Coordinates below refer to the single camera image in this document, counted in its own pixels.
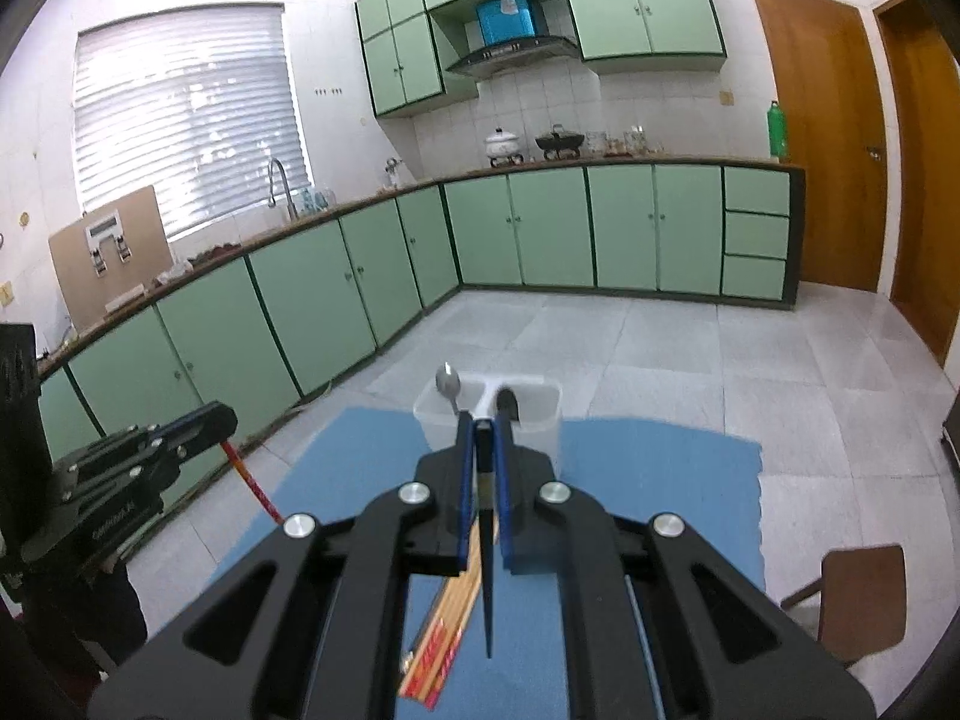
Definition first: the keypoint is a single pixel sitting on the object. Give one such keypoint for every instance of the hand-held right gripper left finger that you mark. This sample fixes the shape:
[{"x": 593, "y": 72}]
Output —
[{"x": 465, "y": 480}]

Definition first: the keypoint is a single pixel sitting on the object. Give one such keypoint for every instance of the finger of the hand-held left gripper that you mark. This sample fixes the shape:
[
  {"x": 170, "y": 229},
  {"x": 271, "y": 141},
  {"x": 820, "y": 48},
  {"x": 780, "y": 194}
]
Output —
[
  {"x": 127, "y": 480},
  {"x": 210, "y": 424}
]

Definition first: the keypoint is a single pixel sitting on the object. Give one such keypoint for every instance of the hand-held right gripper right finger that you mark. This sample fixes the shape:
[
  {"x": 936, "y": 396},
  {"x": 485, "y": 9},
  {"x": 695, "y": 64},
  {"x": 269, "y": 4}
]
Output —
[{"x": 504, "y": 510}]

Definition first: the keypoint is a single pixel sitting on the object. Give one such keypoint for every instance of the black chopstick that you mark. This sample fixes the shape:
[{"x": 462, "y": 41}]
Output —
[{"x": 489, "y": 600}]

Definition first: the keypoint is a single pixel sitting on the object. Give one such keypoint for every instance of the white utensil holder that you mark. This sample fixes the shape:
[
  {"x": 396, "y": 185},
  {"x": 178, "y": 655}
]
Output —
[{"x": 540, "y": 409}]

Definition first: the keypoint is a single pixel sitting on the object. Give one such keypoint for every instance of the dark spoon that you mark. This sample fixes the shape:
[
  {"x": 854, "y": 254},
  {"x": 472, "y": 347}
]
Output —
[{"x": 508, "y": 399}]

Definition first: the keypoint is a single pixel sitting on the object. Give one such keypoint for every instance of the metal spoon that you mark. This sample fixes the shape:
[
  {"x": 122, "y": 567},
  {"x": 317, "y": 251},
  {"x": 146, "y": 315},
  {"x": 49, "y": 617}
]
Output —
[{"x": 448, "y": 381}]

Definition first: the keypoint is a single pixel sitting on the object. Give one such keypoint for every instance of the grey rag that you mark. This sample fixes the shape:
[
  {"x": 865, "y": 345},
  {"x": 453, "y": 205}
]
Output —
[{"x": 174, "y": 272}]

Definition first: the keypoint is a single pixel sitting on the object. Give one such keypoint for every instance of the blue table mat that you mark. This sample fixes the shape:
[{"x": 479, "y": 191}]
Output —
[{"x": 660, "y": 480}]

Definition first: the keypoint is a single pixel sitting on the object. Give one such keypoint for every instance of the brown cardboard board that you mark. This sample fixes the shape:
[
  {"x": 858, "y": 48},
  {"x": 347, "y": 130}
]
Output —
[{"x": 146, "y": 240}]

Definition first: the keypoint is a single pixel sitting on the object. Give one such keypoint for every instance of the metal kitchen faucet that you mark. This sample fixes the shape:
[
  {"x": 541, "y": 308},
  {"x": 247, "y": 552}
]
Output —
[{"x": 291, "y": 206}]

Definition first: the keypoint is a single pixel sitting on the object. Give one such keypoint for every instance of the white window blind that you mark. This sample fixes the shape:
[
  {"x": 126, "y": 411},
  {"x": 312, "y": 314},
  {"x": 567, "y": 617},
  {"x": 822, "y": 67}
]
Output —
[{"x": 187, "y": 112}]

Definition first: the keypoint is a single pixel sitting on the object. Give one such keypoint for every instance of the white cooking pot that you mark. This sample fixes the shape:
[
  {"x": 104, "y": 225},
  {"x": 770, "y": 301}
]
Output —
[{"x": 501, "y": 144}]

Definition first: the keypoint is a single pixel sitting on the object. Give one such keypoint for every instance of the green cabinet drawer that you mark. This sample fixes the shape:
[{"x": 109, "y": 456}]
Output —
[
  {"x": 756, "y": 234},
  {"x": 757, "y": 190},
  {"x": 754, "y": 276}
]

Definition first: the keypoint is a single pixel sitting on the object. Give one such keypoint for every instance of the black wok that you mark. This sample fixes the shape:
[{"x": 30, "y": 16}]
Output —
[{"x": 559, "y": 141}]

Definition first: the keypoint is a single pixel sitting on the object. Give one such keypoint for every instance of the glass jar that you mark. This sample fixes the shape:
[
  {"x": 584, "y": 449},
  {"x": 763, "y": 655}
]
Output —
[
  {"x": 598, "y": 142},
  {"x": 635, "y": 140}
]

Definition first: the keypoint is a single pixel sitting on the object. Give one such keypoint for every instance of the wooden chair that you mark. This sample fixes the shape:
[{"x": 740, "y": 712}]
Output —
[{"x": 862, "y": 592}]

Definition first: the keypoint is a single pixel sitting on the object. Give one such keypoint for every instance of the black range hood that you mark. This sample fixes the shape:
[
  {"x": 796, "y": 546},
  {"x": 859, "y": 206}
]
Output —
[{"x": 517, "y": 56}]

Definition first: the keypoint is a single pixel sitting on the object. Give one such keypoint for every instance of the blue hood chimney cover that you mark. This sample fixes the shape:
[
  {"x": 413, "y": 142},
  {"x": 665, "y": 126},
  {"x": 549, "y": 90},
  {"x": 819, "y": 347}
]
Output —
[{"x": 510, "y": 22}]

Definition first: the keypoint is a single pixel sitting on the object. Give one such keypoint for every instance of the green bottle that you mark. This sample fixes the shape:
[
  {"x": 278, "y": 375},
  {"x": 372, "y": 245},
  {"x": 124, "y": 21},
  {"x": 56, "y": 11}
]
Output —
[{"x": 776, "y": 131}]

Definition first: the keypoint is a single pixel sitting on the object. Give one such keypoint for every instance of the wooden door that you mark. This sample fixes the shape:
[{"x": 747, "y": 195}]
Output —
[
  {"x": 926, "y": 202},
  {"x": 825, "y": 127}
]

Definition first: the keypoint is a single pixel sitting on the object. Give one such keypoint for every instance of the green upper kitchen cabinets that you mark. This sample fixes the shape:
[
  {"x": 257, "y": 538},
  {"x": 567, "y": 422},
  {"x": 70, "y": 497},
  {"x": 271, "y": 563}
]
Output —
[{"x": 660, "y": 7}]

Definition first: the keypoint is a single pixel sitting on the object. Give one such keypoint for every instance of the white wall-mount device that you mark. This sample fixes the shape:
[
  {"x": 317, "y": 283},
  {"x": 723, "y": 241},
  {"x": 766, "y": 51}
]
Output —
[{"x": 105, "y": 229}]

